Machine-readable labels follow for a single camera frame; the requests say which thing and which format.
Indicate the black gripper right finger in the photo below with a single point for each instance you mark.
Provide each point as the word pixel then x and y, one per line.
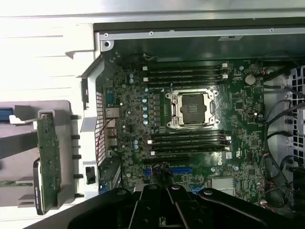
pixel 238 207

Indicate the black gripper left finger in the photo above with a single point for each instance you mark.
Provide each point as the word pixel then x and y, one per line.
pixel 100 205

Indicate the silver chipset heat sink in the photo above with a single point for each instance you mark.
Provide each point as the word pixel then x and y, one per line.
pixel 221 184

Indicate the black case lock fitting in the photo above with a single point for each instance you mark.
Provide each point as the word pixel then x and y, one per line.
pixel 90 175

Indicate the blue expansion slot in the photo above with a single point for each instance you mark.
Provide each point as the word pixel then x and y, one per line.
pixel 181 171

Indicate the long black expansion slot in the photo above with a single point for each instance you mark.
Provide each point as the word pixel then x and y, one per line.
pixel 155 159

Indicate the black RAM slot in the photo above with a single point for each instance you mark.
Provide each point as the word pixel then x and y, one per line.
pixel 188 146
pixel 188 140
pixel 186 71
pixel 188 133
pixel 186 66
pixel 186 77
pixel 186 83

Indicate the bare green RAM stick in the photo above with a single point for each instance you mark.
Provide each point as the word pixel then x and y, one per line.
pixel 14 183

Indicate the grey parts rack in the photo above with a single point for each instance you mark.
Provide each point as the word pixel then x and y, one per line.
pixel 64 107

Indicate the perforated metal disk bay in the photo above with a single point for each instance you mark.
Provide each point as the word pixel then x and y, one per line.
pixel 299 119

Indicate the metal CPU socket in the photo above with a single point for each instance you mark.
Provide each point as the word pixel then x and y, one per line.
pixel 191 108

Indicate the green motherboard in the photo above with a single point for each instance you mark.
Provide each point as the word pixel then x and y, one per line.
pixel 133 95

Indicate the silver coin battery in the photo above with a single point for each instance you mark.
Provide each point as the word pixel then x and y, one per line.
pixel 250 79

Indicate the hard disk with blue rails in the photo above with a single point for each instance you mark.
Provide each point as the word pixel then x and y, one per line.
pixel 6 112

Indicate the thin metal locking lever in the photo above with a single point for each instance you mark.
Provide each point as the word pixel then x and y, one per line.
pixel 172 89

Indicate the black open PC case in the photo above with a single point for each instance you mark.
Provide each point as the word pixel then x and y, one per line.
pixel 133 35

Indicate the case wall sticker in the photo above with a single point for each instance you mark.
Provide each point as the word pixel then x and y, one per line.
pixel 230 38

